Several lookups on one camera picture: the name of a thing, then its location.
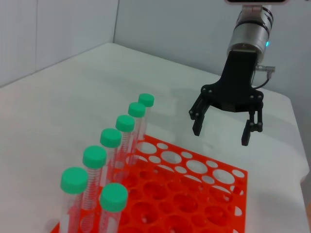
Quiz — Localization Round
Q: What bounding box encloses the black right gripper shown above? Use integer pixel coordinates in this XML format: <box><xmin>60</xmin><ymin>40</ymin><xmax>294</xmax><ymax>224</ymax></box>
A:
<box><xmin>188</xmin><ymin>50</ymin><xmax>265</xmax><ymax>146</ymax></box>

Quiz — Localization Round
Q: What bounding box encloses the green-capped clear test tube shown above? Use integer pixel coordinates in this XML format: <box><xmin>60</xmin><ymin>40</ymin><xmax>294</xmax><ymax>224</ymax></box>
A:
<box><xmin>126</xmin><ymin>102</ymin><xmax>147</xmax><ymax>166</ymax></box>
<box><xmin>136</xmin><ymin>93</ymin><xmax>155</xmax><ymax>146</ymax></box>
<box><xmin>99</xmin><ymin>183</ymin><xmax>129</xmax><ymax>233</ymax></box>
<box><xmin>114</xmin><ymin>115</ymin><xmax>136</xmax><ymax>170</ymax></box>
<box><xmin>59</xmin><ymin>166</ymin><xmax>89</xmax><ymax>233</ymax></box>
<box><xmin>80</xmin><ymin>145</ymin><xmax>107</xmax><ymax>231</ymax></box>
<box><xmin>100</xmin><ymin>128</ymin><xmax>122</xmax><ymax>185</ymax></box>

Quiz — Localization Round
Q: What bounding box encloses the orange plastic test tube rack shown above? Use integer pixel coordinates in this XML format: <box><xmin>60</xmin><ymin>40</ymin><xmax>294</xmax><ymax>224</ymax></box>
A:
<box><xmin>50</xmin><ymin>134</ymin><xmax>248</xmax><ymax>233</ymax></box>

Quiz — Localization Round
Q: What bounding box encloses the right gripper cable with connector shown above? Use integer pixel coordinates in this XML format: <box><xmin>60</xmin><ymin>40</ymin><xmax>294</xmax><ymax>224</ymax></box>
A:
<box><xmin>252</xmin><ymin>63</ymin><xmax>276</xmax><ymax>89</ymax></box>

